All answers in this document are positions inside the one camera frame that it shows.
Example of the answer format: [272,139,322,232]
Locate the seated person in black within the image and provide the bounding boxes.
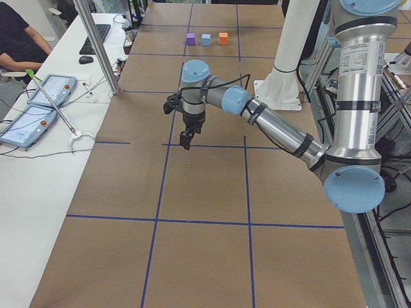
[1,2,52,72]

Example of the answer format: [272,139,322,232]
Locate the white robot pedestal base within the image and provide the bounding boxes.
[254,1,317,111]

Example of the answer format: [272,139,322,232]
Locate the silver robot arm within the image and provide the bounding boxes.
[163,1,400,214]

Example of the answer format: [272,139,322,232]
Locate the purple foam block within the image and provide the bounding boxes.
[186,32,196,46]

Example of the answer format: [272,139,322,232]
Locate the aluminium frame post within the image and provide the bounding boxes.
[73,0,119,95]

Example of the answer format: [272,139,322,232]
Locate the lower teach pendant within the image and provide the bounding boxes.
[1,105,57,148]

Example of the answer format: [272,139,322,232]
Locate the light blue foam block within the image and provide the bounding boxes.
[201,33,211,47]

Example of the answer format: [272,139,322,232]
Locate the upper teach pendant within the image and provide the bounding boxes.
[27,74,77,107]

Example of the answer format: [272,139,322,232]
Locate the black keyboard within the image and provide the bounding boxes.
[78,24,112,55]

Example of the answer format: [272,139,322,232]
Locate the teach pendant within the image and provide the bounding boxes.
[27,74,77,107]
[1,105,57,148]

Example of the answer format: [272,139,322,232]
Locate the orange foam block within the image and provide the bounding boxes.
[218,32,229,46]

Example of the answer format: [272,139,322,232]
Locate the black computer mouse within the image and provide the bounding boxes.
[78,55,94,65]

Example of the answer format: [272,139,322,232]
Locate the grabber reach stick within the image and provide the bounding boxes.
[25,69,95,151]

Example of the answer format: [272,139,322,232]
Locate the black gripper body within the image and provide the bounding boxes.
[163,92,206,133]

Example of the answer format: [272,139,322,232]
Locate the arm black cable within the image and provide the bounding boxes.
[179,73,251,97]

